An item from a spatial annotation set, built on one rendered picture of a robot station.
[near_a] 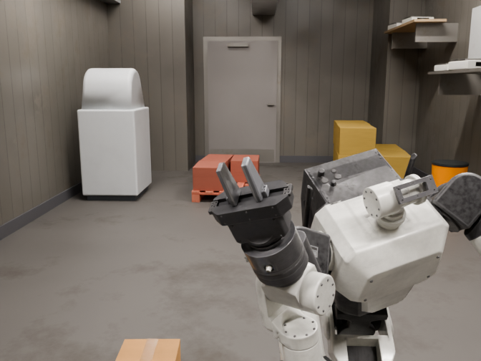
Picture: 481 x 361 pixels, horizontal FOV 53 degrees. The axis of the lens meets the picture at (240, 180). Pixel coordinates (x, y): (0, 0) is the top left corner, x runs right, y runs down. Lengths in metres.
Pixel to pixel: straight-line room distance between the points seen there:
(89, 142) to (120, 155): 0.39
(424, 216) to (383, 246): 0.13
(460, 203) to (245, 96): 7.44
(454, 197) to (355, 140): 4.94
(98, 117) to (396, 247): 5.02
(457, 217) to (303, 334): 0.49
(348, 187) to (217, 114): 7.44
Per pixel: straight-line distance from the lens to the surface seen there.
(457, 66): 5.09
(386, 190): 0.97
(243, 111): 8.46
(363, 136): 6.08
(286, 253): 0.71
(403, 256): 1.06
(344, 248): 1.02
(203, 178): 5.65
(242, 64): 8.46
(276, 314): 0.85
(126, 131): 5.73
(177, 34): 7.71
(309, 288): 0.76
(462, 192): 1.17
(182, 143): 7.72
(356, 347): 1.36
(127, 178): 5.81
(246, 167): 0.64
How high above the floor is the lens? 1.37
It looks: 11 degrees down
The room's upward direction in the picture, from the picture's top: straight up
